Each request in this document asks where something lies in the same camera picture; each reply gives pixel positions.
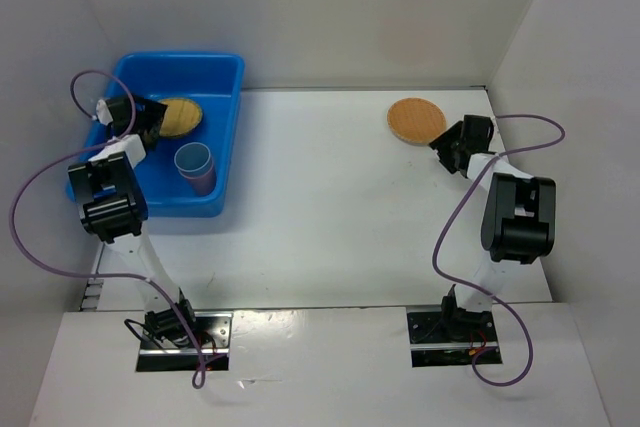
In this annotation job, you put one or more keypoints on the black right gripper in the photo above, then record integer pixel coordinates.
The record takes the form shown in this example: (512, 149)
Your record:
(443, 142)

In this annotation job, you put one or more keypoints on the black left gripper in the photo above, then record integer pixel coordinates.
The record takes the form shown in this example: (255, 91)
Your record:
(154, 111)

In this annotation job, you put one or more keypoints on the green-rimmed bamboo tray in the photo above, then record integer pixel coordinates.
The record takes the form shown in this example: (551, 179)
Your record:
(182, 116)

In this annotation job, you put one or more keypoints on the brown woven bamboo tray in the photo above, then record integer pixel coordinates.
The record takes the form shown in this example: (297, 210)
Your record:
(416, 121)

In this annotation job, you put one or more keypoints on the blue plastic cup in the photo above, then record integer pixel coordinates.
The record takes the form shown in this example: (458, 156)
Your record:
(193, 159)

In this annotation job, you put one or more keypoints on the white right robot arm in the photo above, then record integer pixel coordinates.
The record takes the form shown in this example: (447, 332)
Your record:
(517, 228)

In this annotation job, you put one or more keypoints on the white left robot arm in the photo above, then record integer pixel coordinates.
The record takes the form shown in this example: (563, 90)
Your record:
(112, 207)

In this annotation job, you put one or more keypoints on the blue plastic bin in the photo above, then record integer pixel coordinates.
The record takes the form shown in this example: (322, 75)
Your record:
(213, 81)

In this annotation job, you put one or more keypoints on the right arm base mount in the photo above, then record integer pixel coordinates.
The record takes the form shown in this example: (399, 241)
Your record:
(435, 344)

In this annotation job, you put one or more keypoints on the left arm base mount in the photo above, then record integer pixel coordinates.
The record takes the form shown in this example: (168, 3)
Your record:
(213, 332)

